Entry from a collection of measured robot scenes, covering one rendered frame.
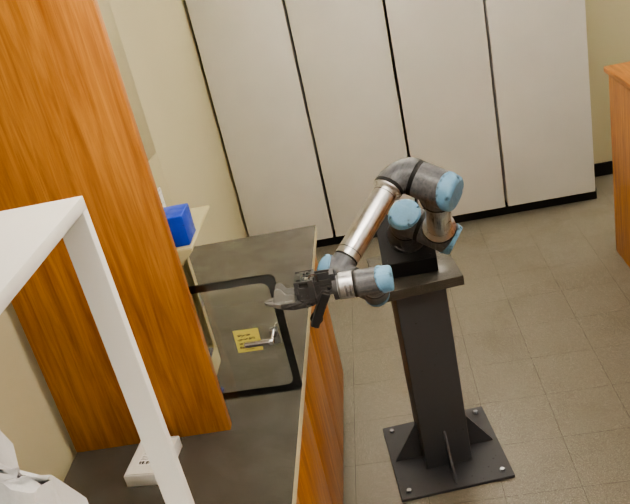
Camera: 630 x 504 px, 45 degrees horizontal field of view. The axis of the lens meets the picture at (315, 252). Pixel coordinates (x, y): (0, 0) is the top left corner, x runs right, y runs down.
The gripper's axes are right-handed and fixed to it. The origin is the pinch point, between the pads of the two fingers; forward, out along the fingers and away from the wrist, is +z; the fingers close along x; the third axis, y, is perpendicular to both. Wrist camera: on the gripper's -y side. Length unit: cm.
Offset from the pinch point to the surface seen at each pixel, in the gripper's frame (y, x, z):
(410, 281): -37, -69, -40
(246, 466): -37.1, 22.1, 13.4
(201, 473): -37, 22, 26
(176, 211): 28.9, -9.6, 20.9
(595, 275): -131, -213, -146
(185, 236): 22.8, -5.3, 19.2
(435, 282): -37, -65, -49
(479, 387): -131, -123, -64
